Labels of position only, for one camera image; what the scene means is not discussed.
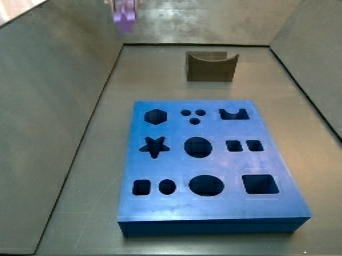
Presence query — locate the purple star-shaped peg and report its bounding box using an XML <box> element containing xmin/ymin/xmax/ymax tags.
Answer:
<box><xmin>114</xmin><ymin>0</ymin><xmax>137</xmax><ymax>33</ymax></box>

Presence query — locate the dark curved fixture block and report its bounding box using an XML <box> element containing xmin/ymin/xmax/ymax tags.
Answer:
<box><xmin>186</xmin><ymin>51</ymin><xmax>240</xmax><ymax>82</ymax></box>

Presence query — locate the blue shape-sorting board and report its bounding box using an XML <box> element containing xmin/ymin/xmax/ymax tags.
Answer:
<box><xmin>118</xmin><ymin>100</ymin><xmax>312</xmax><ymax>236</ymax></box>

